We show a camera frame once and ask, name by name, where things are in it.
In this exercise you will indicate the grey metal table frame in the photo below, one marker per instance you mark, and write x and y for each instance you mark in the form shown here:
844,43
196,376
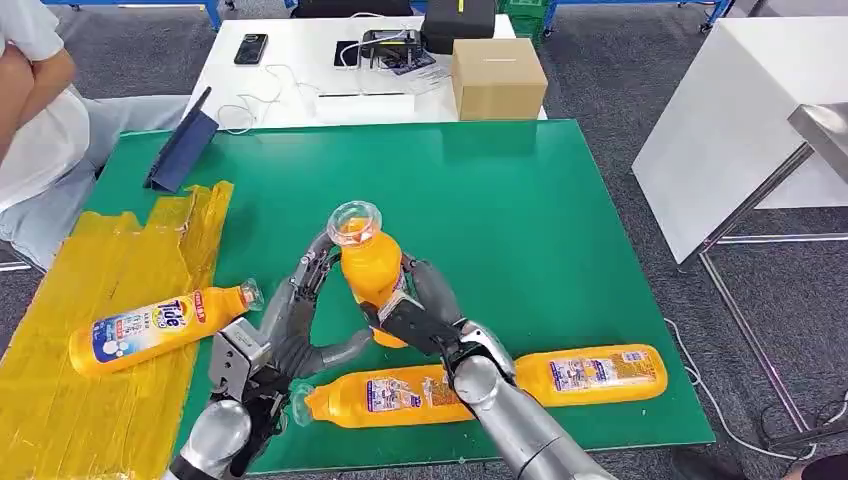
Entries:
745,208

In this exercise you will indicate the white table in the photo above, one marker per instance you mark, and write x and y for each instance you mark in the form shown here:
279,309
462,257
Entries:
298,60

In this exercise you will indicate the large white board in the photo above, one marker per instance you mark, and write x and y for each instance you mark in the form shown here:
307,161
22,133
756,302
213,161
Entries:
719,126

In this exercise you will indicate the green plastic crate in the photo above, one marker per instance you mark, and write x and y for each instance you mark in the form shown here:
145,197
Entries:
526,20

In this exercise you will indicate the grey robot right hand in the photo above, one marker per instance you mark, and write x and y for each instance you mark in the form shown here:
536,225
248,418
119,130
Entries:
434,288

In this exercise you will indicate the flat white box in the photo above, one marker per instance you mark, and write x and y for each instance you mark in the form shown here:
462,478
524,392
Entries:
364,109

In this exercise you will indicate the black chair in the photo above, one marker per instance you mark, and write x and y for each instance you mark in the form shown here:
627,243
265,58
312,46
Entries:
351,6

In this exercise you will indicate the orange detergent bottle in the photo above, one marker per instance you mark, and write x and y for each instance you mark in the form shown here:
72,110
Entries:
351,401
596,374
152,328
371,265

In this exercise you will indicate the black case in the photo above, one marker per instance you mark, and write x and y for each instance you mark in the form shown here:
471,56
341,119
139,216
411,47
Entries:
457,23

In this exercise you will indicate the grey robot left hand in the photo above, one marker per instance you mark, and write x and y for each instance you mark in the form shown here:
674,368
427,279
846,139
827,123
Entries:
288,338

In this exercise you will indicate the dark right wrist camera box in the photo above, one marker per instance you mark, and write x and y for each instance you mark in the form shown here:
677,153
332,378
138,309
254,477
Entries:
414,328

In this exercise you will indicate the black smartphone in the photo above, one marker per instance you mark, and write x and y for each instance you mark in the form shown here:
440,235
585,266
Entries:
250,49

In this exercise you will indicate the metal chair frame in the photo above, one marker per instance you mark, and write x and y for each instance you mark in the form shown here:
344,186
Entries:
20,264

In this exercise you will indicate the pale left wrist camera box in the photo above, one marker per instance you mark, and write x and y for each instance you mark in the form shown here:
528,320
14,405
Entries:
235,358

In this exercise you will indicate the black electronic device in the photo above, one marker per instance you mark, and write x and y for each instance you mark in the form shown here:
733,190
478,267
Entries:
397,46

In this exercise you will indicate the dark printed pad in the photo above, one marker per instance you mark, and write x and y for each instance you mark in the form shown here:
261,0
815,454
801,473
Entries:
417,61

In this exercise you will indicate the small black phone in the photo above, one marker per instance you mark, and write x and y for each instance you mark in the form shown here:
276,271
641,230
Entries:
344,56

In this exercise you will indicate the blue metal rack frame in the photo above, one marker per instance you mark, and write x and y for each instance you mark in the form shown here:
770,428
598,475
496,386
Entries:
629,2
132,2

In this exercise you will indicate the steel bench top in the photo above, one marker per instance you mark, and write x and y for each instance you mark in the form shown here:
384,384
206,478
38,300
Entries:
828,136

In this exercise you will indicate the yellow plastic sheet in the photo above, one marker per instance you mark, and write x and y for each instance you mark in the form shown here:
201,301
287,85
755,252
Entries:
79,411

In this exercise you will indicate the green table mat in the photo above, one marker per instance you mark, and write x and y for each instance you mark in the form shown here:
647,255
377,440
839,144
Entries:
497,199

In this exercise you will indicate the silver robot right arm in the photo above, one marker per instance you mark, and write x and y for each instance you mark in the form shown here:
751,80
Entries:
503,411

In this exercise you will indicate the brown cardboard box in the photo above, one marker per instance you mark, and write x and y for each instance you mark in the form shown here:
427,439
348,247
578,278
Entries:
497,79

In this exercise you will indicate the dark blue folder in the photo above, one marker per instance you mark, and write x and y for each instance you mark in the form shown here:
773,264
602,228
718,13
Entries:
182,149

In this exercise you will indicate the person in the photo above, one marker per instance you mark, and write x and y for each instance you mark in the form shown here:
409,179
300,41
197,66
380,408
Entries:
46,152

